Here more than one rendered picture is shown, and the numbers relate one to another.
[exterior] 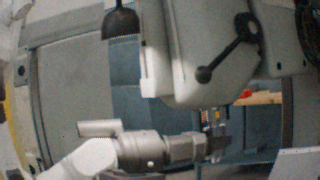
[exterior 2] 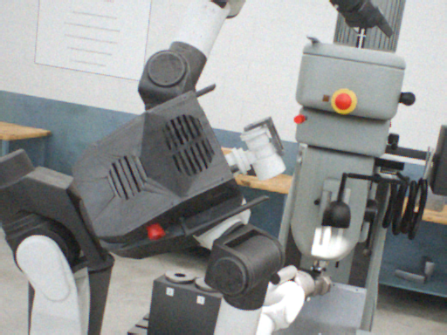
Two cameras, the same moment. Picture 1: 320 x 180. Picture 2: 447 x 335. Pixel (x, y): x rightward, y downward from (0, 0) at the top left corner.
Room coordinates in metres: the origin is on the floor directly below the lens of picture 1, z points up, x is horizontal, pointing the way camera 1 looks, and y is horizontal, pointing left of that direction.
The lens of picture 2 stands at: (0.56, 1.35, 1.79)
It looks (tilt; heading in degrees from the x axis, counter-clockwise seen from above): 12 degrees down; 310
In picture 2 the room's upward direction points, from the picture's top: 9 degrees clockwise
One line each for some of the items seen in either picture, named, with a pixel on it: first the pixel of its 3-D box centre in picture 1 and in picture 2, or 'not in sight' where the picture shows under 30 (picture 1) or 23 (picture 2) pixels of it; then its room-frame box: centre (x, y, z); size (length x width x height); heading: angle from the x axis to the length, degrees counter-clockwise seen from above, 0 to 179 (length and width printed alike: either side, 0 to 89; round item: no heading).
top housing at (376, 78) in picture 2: not in sight; (353, 82); (1.54, -0.10, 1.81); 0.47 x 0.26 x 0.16; 121
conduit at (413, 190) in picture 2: (313, 33); (397, 205); (1.50, -0.42, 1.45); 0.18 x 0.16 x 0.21; 121
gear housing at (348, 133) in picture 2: not in sight; (346, 128); (1.55, -0.13, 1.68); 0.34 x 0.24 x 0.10; 121
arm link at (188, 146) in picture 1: (168, 152); (303, 285); (1.51, 0.00, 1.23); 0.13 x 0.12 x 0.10; 12
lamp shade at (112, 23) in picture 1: (119, 21); (337, 213); (1.41, 0.06, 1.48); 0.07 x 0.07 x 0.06
